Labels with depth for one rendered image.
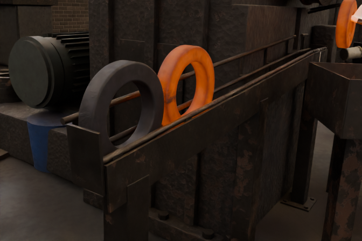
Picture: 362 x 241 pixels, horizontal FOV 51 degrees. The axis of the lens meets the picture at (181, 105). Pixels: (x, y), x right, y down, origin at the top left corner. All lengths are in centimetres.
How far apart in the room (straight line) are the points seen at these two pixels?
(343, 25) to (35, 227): 134
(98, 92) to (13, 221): 118
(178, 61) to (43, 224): 109
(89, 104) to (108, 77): 5
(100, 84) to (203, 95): 32
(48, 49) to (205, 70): 129
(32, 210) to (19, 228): 13
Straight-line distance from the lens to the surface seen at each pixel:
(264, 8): 130
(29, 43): 208
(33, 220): 171
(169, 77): 73
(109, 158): 61
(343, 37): 132
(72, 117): 66
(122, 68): 63
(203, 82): 86
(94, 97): 60
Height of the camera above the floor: 86
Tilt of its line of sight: 15 degrees down
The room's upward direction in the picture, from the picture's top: 2 degrees clockwise
